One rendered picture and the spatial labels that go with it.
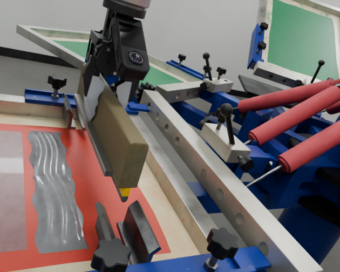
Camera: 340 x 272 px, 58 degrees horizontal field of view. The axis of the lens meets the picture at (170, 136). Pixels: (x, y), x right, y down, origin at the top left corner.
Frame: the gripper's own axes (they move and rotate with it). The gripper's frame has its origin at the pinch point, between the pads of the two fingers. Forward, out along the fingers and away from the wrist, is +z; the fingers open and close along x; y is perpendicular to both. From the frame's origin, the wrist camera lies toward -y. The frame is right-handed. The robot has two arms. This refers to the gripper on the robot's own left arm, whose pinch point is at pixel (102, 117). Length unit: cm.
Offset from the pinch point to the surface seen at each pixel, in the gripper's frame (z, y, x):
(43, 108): 11.2, 25.2, 7.2
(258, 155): 4.9, -2.3, -40.5
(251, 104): 2, 26, -60
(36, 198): 13.5, -6.5, 10.2
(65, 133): 13.7, 17.7, 2.4
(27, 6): 46, 380, -3
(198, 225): 10.0, -18.7, -15.2
